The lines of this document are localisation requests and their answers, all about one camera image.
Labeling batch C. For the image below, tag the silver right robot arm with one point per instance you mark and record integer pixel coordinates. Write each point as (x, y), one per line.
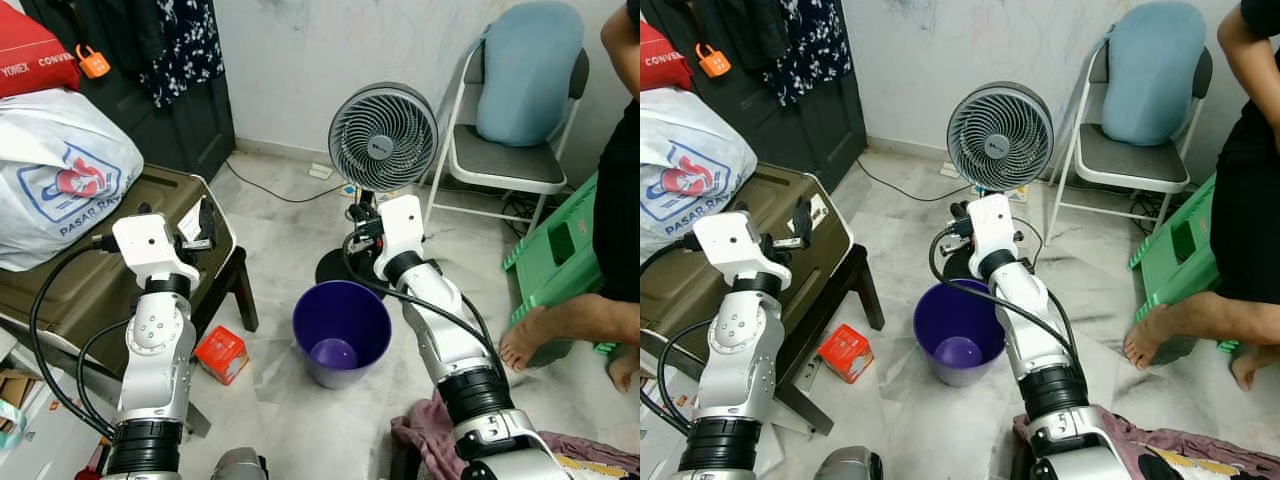
(445, 330)
(1030, 320)

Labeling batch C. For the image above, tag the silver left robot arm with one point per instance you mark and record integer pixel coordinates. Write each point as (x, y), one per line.
(155, 350)
(740, 350)

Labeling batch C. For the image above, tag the white power strip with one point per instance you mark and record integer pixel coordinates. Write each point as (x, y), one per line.
(950, 170)
(321, 171)

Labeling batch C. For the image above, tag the brown hard suitcase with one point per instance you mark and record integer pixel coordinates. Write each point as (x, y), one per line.
(815, 285)
(80, 290)

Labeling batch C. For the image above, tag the grey standing fan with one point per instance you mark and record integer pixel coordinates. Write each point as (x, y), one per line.
(383, 140)
(1000, 140)

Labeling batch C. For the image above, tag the white printed plastic bag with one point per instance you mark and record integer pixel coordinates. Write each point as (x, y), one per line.
(60, 150)
(690, 140)

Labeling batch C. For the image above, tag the purple plastic bucket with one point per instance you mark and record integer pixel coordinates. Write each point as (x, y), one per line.
(315, 320)
(935, 320)

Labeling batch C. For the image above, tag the black cabinet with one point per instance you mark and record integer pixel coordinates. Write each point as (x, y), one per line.
(190, 130)
(820, 130)

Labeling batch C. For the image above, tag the small red cardboard box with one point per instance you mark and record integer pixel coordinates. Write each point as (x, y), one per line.
(222, 352)
(846, 352)

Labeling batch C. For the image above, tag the person in black clothes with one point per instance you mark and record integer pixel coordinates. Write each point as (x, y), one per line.
(1250, 200)
(620, 200)

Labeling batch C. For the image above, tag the orange padlock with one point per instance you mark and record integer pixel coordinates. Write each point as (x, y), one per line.
(715, 63)
(94, 66)

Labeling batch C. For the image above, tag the white folding chair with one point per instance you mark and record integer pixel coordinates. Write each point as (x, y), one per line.
(1130, 160)
(500, 160)

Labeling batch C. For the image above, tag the black floral print garment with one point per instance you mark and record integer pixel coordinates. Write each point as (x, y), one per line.
(812, 45)
(185, 45)

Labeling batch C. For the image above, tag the red Yonex bag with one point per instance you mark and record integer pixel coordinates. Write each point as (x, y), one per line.
(30, 50)
(660, 55)

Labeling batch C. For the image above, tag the plain black hanging garment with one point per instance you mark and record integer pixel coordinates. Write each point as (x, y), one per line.
(115, 25)
(740, 25)

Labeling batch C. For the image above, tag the green plastic stool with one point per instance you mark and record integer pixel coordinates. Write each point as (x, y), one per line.
(1175, 265)
(560, 260)

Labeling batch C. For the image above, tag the mauve cartoon print blanket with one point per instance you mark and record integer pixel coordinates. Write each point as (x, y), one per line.
(430, 430)
(1200, 450)

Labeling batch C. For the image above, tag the small brown cardboard box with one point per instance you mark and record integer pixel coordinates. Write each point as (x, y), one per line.
(15, 388)

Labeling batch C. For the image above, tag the light blue cushion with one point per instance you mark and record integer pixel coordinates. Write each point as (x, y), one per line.
(1155, 70)
(530, 70)

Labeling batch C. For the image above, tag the silver left robot leg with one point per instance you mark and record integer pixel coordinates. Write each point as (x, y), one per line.
(238, 465)
(848, 465)

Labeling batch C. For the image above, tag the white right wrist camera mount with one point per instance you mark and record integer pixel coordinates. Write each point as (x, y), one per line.
(402, 230)
(992, 230)

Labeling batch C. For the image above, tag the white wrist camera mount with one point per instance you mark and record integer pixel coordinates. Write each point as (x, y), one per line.
(402, 230)
(735, 245)
(992, 230)
(150, 245)

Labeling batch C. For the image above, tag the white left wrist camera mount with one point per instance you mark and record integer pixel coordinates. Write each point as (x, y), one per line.
(150, 245)
(735, 245)

